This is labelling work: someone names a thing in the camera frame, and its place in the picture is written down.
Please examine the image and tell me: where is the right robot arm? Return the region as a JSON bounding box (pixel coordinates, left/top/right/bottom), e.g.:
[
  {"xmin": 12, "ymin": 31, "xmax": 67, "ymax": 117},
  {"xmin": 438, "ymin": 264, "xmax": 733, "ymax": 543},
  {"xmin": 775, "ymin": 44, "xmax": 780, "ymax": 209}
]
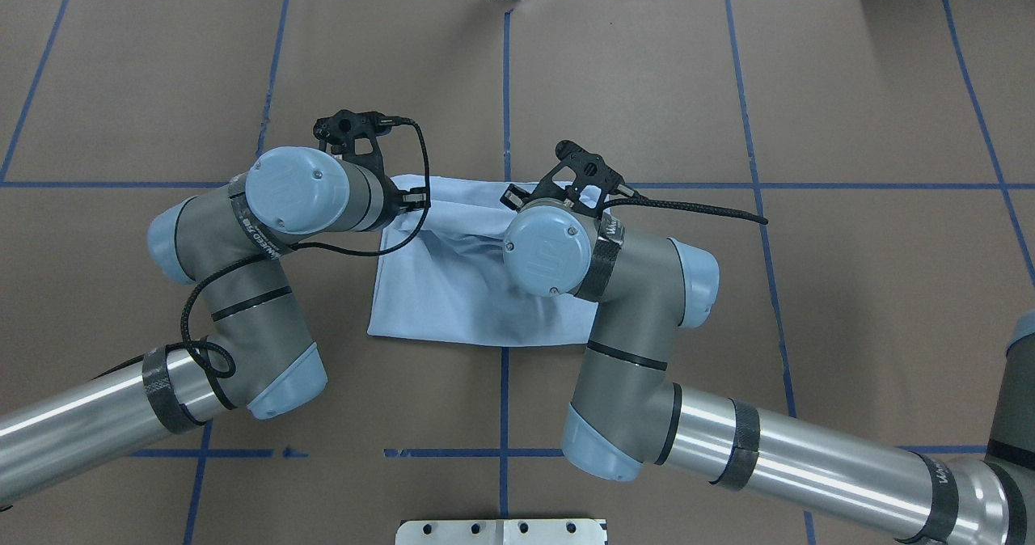
[{"xmin": 508, "ymin": 190, "xmax": 1033, "ymax": 544}]

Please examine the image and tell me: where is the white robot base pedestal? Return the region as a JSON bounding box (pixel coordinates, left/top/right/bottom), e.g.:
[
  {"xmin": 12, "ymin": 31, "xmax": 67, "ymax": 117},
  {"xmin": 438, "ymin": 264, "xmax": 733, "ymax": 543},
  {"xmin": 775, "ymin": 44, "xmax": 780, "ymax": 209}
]
[{"xmin": 395, "ymin": 518, "xmax": 609, "ymax": 544}]

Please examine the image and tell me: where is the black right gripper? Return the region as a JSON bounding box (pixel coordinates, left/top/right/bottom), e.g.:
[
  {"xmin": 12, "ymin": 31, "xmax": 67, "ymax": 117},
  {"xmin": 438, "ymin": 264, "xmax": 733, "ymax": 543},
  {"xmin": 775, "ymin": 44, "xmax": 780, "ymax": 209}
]
[{"xmin": 500, "ymin": 183, "xmax": 537, "ymax": 211}]

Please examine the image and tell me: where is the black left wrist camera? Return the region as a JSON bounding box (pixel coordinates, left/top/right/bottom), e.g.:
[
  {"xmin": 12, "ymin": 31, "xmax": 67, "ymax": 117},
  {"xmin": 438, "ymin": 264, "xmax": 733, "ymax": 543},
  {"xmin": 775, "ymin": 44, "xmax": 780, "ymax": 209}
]
[{"xmin": 313, "ymin": 109, "xmax": 400, "ymax": 178}]

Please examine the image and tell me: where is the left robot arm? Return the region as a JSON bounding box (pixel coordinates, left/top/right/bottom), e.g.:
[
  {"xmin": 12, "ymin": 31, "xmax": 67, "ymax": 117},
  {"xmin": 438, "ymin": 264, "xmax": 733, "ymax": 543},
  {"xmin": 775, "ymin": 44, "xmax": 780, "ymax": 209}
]
[{"xmin": 1, "ymin": 146, "xmax": 430, "ymax": 508}]

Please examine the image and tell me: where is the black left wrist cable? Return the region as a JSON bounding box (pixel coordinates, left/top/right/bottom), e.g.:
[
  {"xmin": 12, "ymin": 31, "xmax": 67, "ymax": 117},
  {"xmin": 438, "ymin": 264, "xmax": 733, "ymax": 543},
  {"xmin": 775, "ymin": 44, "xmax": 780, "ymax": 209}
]
[{"xmin": 97, "ymin": 116, "xmax": 433, "ymax": 384}]

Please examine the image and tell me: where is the light blue t-shirt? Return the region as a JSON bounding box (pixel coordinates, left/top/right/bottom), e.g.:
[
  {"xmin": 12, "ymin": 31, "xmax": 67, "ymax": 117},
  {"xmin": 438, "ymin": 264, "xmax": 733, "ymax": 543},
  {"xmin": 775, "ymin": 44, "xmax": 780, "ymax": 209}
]
[{"xmin": 367, "ymin": 176, "xmax": 598, "ymax": 349}]

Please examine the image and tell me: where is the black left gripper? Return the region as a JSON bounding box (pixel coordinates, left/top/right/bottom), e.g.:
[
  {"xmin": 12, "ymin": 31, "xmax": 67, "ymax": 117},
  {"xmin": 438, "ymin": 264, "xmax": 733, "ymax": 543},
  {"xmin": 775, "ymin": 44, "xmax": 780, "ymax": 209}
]
[{"xmin": 386, "ymin": 181, "xmax": 430, "ymax": 218}]

